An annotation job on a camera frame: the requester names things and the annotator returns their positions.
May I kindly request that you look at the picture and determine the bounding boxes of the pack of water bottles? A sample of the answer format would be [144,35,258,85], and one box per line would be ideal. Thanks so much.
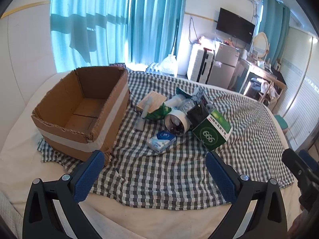
[146,62,161,74]

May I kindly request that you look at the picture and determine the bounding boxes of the white mop handle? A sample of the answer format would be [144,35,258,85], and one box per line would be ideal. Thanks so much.
[171,20,179,56]

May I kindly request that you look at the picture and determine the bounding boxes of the tan medicine box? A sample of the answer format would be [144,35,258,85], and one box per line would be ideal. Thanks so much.
[137,91,167,114]

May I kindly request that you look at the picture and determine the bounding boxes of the dark green packet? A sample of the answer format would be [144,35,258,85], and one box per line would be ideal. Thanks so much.
[176,87,191,98]

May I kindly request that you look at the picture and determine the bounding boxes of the white suitcase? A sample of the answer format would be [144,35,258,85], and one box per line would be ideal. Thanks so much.
[187,45,215,84]

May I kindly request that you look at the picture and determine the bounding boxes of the light blue sheer curtain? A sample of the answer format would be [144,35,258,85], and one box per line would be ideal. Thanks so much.
[50,0,131,72]

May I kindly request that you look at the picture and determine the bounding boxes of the white plastic tube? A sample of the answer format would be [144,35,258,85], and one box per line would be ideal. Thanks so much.
[136,97,153,130]

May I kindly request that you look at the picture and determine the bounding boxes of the blue patterned packet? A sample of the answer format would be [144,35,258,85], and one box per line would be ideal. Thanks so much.
[192,87,208,103]

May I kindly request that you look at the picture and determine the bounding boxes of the green snack packet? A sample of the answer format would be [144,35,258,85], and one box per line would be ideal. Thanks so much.
[144,103,172,121]

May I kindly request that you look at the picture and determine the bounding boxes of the wooden desk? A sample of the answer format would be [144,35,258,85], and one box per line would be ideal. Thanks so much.
[239,57,287,105]

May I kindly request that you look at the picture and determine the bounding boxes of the clear plastic bag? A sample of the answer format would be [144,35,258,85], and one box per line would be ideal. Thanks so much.
[181,98,198,115]

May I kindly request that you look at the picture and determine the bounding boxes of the black wall cable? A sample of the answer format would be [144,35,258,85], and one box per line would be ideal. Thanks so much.
[188,17,200,46]

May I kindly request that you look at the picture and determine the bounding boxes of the teal stool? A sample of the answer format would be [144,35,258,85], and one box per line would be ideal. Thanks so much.
[274,115,289,133]

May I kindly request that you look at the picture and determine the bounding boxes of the black television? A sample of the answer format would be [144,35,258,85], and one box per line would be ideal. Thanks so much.
[216,8,255,44]

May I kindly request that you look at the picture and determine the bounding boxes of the teal curtain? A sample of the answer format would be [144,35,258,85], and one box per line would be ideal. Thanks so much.
[259,0,291,63]
[127,0,188,65]

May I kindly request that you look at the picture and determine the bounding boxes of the clear water jug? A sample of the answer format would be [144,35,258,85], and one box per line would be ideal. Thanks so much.
[159,54,178,76]

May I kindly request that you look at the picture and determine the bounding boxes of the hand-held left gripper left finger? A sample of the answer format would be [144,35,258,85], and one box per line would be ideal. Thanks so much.
[22,150,105,239]

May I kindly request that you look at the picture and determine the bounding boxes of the white round jar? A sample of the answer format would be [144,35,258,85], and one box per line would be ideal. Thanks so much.
[164,110,191,136]

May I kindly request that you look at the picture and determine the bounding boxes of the white wardrobe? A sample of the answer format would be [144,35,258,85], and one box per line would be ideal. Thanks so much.
[284,27,319,152]

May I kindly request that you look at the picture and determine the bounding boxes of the silver fridge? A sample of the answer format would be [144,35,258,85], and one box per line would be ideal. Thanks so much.
[208,42,241,90]

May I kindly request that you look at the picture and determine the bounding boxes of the checked cloth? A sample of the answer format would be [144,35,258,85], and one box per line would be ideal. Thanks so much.
[37,62,297,208]

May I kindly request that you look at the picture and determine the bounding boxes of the taped cardboard box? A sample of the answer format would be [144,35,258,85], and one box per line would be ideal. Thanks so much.
[31,66,130,166]

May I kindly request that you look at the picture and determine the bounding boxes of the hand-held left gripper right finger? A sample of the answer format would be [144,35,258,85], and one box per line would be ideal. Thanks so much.
[206,151,293,239]

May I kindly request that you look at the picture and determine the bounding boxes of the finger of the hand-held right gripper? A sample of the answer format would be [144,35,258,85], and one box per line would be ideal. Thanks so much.
[298,149,319,167]
[282,148,319,206]

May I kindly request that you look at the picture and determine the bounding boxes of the white cloth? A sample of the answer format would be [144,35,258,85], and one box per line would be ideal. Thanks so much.
[260,80,281,99]

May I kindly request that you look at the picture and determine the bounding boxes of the green medicine box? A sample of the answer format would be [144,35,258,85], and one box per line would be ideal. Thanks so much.
[192,110,233,152]

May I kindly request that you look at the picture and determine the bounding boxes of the blue clothes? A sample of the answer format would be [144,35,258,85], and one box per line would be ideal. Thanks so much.
[249,78,262,90]

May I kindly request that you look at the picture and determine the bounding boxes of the oval mirror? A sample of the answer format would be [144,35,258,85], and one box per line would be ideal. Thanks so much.
[250,32,270,60]

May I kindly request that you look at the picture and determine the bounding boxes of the white bottle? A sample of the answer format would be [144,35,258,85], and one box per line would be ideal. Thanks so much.
[164,95,186,110]

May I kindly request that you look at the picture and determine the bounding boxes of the blue tissue packet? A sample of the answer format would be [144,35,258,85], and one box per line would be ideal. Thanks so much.
[147,130,175,154]

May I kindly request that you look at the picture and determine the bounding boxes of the black pouch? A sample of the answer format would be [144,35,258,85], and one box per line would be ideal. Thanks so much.
[187,103,212,127]

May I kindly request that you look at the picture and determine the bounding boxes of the white plastic bag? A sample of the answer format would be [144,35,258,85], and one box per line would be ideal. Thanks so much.
[199,37,216,49]

